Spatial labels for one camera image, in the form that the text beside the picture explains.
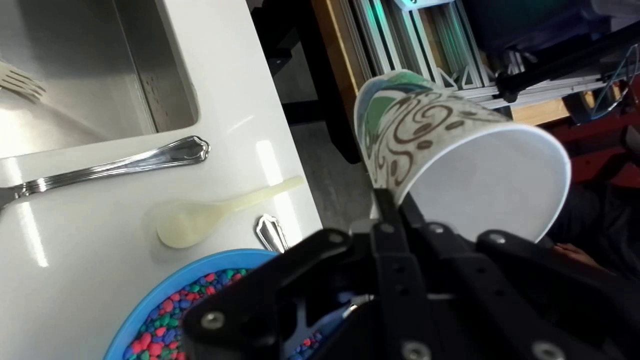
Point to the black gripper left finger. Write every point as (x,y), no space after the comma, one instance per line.
(244,318)

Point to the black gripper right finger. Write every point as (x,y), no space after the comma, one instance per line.
(506,299)

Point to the patterned paper cup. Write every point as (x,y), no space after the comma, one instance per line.
(459,160)

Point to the blue bowl with beads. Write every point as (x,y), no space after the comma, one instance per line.
(155,328)

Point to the white plastic spoon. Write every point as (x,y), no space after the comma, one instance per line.
(183,224)

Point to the metal spoon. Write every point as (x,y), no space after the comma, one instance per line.
(187,150)

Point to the stainless steel sink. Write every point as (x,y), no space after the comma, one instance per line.
(114,65)

